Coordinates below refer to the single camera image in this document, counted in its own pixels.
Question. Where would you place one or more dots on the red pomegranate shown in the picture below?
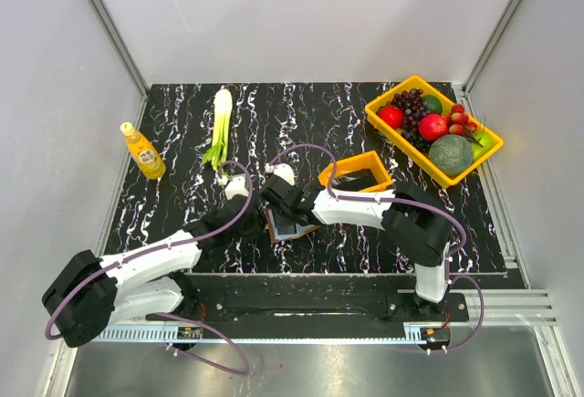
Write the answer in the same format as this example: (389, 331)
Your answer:
(433, 127)

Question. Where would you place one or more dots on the dark green avocado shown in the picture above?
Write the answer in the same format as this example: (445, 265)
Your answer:
(433, 104)

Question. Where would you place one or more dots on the red apple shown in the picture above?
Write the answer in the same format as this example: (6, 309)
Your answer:
(391, 115)

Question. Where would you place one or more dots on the small orange plastic bin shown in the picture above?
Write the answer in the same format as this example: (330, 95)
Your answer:
(367, 160)

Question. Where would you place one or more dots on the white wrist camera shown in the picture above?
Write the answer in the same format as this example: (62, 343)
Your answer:
(234, 185)
(283, 171)

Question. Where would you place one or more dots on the brown leather card holder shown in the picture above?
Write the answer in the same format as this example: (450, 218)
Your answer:
(281, 229)

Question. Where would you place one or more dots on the green apple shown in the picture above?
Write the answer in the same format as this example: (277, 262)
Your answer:
(481, 145)

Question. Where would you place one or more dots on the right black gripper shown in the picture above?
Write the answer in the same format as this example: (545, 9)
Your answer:
(279, 218)

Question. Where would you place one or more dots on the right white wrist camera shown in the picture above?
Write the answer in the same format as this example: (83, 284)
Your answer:
(283, 171)

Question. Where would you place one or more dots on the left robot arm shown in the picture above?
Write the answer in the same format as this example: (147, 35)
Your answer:
(92, 292)

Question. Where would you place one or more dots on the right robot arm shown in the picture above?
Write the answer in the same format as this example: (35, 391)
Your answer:
(409, 216)

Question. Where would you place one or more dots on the dark purple grape bunch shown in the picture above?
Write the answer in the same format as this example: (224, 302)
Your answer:
(410, 102)

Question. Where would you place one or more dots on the large yellow fruit tray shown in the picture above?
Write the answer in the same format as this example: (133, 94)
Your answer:
(421, 159)

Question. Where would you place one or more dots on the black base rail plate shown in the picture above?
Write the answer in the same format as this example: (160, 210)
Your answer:
(389, 297)

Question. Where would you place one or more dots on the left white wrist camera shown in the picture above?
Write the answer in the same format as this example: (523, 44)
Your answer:
(234, 185)

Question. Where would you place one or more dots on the red lychee cluster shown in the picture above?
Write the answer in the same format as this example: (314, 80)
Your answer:
(458, 121)

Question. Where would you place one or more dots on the yellow juice bottle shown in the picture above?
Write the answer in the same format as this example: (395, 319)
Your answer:
(143, 152)

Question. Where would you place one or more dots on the green netted melon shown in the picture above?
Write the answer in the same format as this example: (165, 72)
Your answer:
(451, 154)

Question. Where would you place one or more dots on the black credit card in bin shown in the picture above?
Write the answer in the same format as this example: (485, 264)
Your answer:
(354, 181)

